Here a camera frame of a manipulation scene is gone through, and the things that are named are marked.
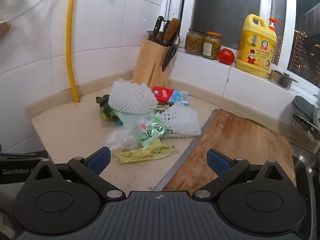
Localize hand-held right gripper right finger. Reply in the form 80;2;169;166
191;149;297;202

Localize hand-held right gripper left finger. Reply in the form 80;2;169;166
24;147;126;202

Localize pale cabbage leaves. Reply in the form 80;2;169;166
116;139;180;165

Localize large dark green leaf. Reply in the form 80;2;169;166
96;94;119;122

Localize green and white plastic packet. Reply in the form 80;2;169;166
114;110;168;147

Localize red and blue carton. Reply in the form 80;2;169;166
151;86;190;107

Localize clear plastic bag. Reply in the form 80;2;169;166
105;124;140;153

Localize wooden cutting board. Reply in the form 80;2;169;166
162;109;297;193

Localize white foam net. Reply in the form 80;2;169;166
156;102;202;139
108;78;158;115

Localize steel sink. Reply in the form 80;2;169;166
291;147;320;240

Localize small steel pot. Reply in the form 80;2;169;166
269;69;299;90

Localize red tomato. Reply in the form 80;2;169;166
218;48;235;65

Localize wooden knife block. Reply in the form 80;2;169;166
132;30;181;88

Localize yellow detergent bottle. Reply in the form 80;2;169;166
236;14;282;78

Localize pickle jar with orange lid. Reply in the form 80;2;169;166
202;31;222;60

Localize black scissors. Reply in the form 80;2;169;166
162;45;178;72

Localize glass jar of pickles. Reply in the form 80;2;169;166
184;28;205;56

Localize yellow pipe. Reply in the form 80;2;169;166
66;0;81;103

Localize wire dish rack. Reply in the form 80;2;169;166
290;114;320;140

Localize brown wooden handle knife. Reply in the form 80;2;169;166
164;18;181;46

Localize window with white frame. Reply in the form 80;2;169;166
162;0;320;88

